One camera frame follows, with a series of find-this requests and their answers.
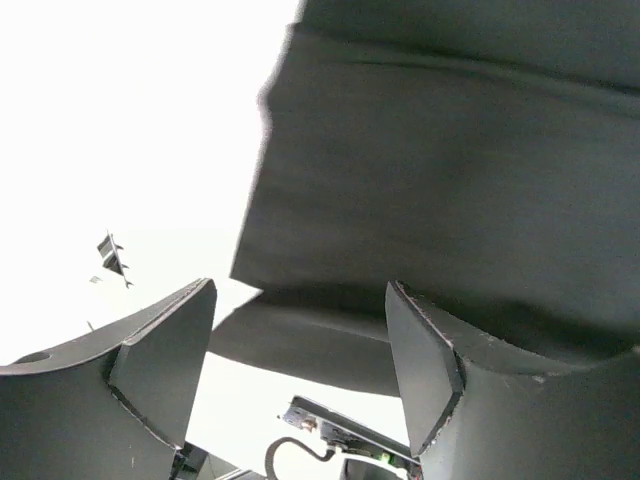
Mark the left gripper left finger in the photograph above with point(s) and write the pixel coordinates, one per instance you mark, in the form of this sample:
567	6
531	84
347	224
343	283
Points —
114	403

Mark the black trousers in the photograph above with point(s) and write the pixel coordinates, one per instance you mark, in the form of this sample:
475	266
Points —
485	153

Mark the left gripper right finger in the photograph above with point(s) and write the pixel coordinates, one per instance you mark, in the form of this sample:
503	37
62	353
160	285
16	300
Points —
478	407

